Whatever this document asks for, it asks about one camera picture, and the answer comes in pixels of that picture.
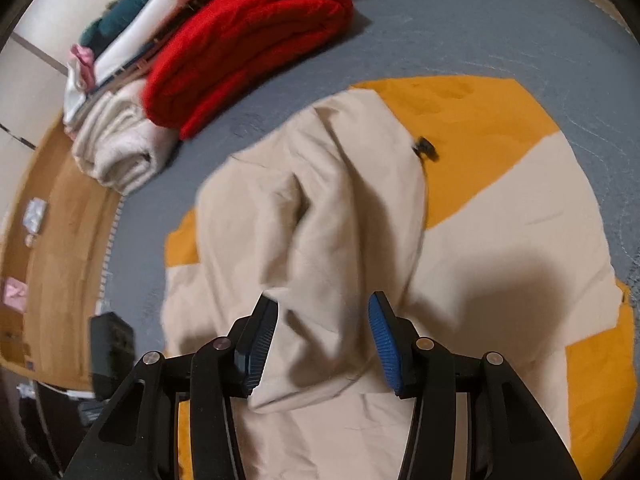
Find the cream folded blanket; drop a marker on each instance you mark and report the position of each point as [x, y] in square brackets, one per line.
[120, 145]

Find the white pink-edged cloth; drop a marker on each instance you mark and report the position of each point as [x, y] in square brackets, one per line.
[80, 85]

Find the tissue pack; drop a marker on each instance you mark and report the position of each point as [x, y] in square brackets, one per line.
[35, 215]

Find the red folded blanket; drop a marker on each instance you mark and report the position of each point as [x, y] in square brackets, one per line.
[240, 45]

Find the stack of white bedding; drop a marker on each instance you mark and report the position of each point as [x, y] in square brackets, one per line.
[145, 30]

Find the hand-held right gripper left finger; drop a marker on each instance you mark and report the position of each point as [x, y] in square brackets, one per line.
[255, 355]

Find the pink packet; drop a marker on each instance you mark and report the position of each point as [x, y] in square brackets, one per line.
[14, 294]

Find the beige and yellow hooded jacket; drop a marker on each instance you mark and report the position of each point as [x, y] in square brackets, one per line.
[475, 240]

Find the grey quilted mattress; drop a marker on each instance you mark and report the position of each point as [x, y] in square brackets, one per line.
[450, 35]

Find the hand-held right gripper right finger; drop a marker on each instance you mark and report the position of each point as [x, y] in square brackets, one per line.
[385, 350]

